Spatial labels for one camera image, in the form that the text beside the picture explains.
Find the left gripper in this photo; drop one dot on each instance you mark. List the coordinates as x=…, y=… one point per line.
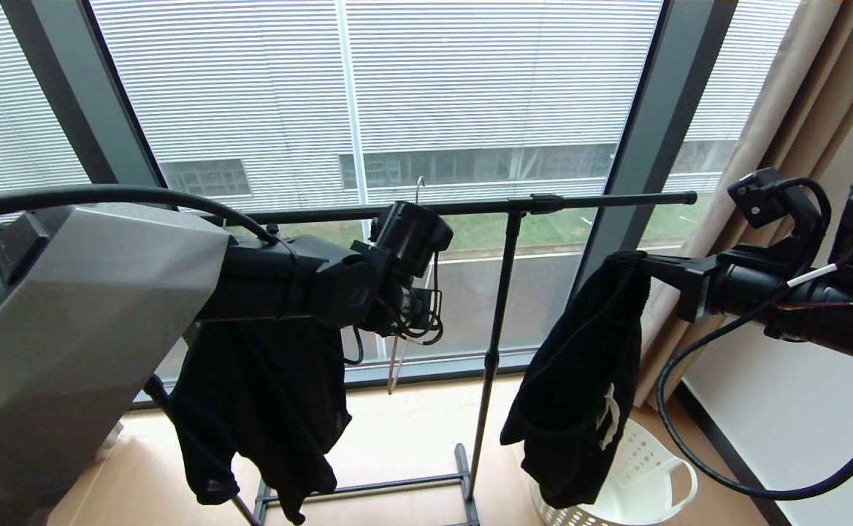
x=406, y=310

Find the window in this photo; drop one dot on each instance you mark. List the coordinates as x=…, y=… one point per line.
x=470, y=88

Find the black garment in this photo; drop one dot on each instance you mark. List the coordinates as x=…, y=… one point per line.
x=266, y=394

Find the pink clothes hanger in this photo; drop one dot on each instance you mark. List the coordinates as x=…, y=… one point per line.
x=395, y=365

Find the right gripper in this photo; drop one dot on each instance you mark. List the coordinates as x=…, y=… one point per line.
x=748, y=292

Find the black clothes rack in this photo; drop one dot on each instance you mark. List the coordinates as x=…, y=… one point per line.
x=580, y=201

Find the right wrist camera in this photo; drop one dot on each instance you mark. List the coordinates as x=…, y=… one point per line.
x=759, y=197

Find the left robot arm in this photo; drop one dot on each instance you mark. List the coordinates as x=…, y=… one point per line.
x=69, y=329

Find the white laundry basket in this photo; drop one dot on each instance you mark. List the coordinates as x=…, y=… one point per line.
x=645, y=475

